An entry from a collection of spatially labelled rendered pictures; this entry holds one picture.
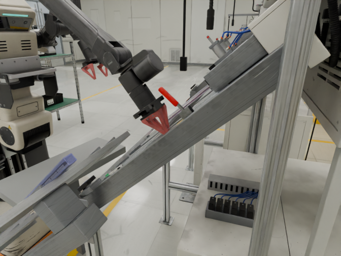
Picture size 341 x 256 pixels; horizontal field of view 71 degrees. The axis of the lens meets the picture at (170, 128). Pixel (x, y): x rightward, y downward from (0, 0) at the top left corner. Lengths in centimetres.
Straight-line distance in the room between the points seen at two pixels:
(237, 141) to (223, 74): 162
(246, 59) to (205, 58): 896
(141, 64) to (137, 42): 970
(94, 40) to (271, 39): 44
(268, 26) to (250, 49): 6
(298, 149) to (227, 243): 149
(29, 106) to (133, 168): 90
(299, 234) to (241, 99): 54
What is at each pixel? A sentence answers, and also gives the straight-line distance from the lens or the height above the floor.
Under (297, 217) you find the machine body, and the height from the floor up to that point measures 62.
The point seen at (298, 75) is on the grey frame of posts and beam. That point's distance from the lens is 47.
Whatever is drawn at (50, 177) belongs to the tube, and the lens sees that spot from 34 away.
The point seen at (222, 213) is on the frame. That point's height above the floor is 65.
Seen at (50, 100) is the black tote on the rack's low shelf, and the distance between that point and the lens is 334.
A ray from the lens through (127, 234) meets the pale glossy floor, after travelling 171.
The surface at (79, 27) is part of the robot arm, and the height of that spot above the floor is 123.
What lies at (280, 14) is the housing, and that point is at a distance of 52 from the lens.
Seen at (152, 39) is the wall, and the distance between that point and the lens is 1005.
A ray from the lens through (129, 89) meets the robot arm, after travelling 66.
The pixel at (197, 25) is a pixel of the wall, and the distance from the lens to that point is 953.
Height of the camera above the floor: 121
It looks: 22 degrees down
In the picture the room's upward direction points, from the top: straight up
